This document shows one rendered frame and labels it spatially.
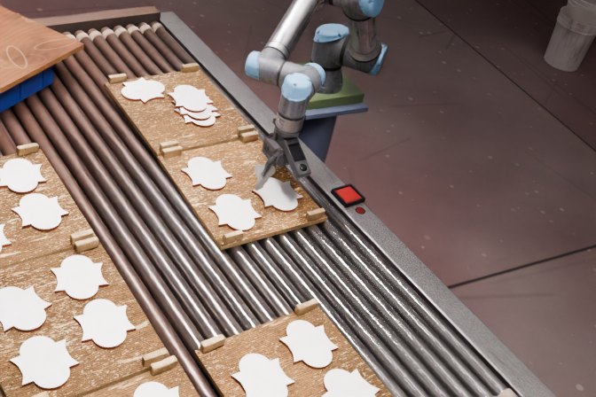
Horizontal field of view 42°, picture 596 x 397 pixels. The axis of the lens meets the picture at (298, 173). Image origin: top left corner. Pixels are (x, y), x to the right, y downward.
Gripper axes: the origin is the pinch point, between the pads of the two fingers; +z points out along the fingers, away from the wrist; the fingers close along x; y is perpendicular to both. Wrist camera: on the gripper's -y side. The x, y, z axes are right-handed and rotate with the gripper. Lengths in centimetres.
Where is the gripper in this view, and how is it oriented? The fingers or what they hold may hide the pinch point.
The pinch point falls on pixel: (279, 187)
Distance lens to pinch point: 226.0
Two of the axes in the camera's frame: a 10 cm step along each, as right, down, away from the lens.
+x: -8.3, 1.9, -5.2
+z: -1.9, 7.8, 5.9
